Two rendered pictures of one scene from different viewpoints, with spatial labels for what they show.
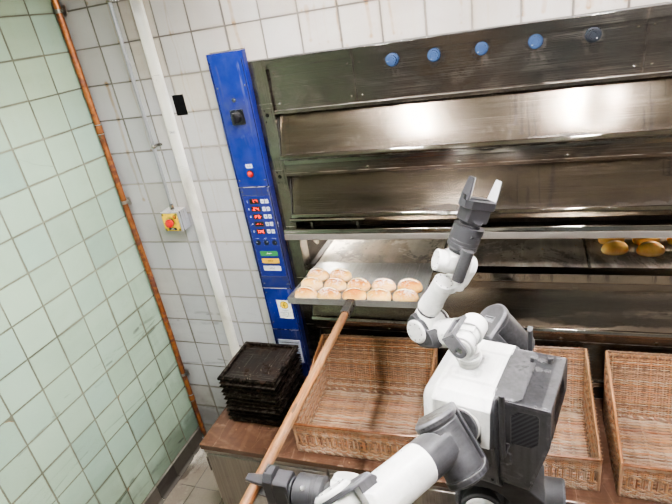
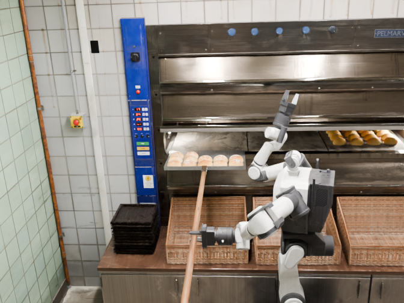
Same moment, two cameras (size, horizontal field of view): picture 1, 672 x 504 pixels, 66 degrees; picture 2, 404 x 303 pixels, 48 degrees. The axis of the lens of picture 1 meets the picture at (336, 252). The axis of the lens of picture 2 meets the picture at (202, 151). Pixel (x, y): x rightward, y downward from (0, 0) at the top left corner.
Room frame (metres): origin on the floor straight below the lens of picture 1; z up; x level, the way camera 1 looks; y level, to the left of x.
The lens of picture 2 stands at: (-0.93, 0.83, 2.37)
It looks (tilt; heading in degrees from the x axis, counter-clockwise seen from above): 21 degrees down; 343
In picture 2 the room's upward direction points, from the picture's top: 2 degrees counter-clockwise
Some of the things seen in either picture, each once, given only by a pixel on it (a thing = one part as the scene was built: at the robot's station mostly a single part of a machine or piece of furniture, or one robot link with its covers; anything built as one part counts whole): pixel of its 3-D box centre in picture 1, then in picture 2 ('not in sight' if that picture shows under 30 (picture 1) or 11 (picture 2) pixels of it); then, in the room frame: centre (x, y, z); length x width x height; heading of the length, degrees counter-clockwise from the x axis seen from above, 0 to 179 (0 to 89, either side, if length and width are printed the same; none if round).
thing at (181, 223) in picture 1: (175, 219); (78, 120); (2.32, 0.72, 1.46); 0.10 x 0.07 x 0.10; 68
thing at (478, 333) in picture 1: (468, 339); (293, 162); (1.02, -0.28, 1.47); 0.10 x 0.07 x 0.09; 145
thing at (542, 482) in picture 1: (509, 485); (306, 240); (0.98, -0.36, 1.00); 0.28 x 0.13 x 0.18; 68
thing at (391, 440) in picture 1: (369, 393); (207, 228); (1.77, -0.04, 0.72); 0.56 x 0.49 x 0.28; 69
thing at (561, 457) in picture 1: (515, 407); (293, 228); (1.54, -0.60, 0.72); 0.56 x 0.49 x 0.28; 69
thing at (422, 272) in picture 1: (363, 280); (205, 158); (1.91, -0.09, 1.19); 0.55 x 0.36 x 0.03; 68
